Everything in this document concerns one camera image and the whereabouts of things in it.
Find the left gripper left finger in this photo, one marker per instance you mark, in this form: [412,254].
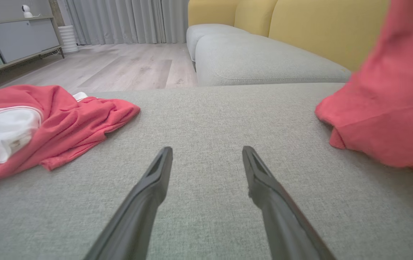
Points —
[145,202]

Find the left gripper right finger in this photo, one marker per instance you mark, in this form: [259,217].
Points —
[278,216]

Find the red white crumpled garment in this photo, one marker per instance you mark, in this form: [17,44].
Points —
[390,108]

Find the large grey sofa seat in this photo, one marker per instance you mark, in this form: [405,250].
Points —
[206,122]

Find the grey sofa seat cushion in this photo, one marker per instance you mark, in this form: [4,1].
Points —
[264,61]
[201,36]

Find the white ribbed cylinder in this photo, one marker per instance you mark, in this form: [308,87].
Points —
[68,39]

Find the grey pleated curtain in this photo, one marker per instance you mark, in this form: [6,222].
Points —
[119,18]

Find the yellow sofa back cushion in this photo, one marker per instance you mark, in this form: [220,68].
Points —
[255,16]
[210,11]
[318,29]

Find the grey low cabinet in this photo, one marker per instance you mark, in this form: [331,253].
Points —
[22,39]

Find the white security camera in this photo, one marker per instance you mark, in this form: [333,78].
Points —
[26,11]

